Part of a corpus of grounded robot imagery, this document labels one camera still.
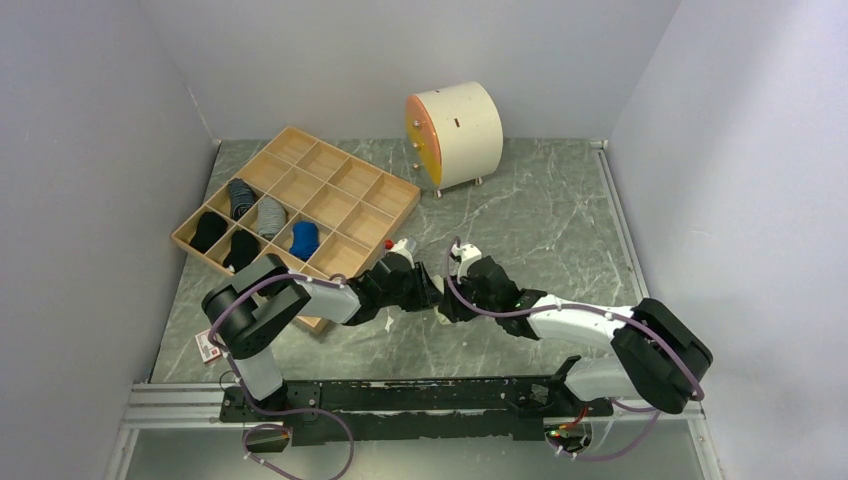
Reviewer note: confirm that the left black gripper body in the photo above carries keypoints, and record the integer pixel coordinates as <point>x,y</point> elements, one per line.
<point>412,295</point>

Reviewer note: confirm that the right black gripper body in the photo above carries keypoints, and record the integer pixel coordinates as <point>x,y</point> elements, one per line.
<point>459,311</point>

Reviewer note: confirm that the blue underwear white trim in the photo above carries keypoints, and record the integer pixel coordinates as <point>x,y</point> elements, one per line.
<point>305,240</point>

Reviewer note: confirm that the cream cloth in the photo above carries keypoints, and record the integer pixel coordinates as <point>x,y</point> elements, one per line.
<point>438,283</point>

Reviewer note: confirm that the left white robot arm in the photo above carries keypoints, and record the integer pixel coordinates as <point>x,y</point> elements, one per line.
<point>251,309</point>

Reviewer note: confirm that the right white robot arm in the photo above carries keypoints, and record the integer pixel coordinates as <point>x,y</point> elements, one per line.
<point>648,353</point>

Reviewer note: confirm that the wooden compartment tray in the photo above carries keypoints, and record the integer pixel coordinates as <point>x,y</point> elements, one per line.
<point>355,205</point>

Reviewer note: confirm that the grey rolled sock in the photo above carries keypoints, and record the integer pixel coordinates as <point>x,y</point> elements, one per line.
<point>271,218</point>

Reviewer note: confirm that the black rolled sock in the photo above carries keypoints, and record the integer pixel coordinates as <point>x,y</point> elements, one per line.
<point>244,248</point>
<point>210,228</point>

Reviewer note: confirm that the cream cylindrical drawer cabinet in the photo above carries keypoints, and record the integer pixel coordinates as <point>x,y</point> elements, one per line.
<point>457,134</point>

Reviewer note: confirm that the dark striped rolled sock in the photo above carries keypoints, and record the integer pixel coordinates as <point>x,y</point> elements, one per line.
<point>241,197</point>

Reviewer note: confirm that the small red white tag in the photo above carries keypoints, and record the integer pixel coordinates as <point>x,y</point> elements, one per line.
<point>208,351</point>

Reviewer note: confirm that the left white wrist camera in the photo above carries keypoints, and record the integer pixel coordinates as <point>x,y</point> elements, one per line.
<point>405,247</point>

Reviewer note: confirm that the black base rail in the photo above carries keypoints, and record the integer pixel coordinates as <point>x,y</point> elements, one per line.
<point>323,411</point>

